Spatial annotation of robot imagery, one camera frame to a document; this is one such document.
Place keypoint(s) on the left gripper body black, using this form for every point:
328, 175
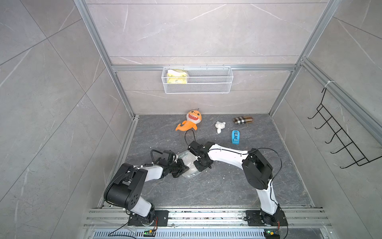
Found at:
175, 169

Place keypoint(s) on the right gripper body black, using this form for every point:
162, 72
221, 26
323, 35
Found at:
200, 165

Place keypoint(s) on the clear bubble wrap sheet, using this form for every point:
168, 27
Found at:
188, 159

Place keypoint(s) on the blue tape dispenser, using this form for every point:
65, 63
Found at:
235, 137

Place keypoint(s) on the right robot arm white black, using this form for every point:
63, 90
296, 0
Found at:
257, 170

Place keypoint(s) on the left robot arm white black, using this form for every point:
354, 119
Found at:
125, 188

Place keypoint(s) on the small white bunny plush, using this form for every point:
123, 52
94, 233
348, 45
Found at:
220, 126

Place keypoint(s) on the orange shark plush toy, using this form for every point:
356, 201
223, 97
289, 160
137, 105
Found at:
192, 119

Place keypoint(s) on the plaid brown pouch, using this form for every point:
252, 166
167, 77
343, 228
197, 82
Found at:
243, 120

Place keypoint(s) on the yellow white cloth in basket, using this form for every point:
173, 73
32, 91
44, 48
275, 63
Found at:
176, 76

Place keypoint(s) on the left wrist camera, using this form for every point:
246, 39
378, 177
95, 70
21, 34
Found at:
168, 157

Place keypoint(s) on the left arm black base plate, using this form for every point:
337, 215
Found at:
155, 218

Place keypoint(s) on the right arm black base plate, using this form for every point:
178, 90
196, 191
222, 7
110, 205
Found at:
260, 218

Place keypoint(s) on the white wire mesh basket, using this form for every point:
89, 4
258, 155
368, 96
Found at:
201, 80

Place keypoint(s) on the aluminium mounting rail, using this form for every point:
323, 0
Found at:
299, 222

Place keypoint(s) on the black wire hook rack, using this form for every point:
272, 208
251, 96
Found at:
341, 135

